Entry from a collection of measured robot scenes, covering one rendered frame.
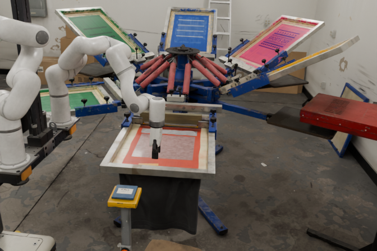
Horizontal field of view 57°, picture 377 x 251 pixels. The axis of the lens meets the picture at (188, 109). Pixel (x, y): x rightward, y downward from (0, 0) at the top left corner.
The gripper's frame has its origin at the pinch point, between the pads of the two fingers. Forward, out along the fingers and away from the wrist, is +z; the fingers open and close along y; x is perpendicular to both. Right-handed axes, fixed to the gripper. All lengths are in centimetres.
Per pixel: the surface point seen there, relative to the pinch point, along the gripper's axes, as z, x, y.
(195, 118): 4, 17, -56
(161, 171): 9.4, 3.4, 2.1
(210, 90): 4, 26, -119
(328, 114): -4, 102, -62
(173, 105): 5, -1, -80
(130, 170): 10.3, -12.2, 2.2
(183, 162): 11.8, 13.3, -12.6
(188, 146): 11.9, 14.6, -32.1
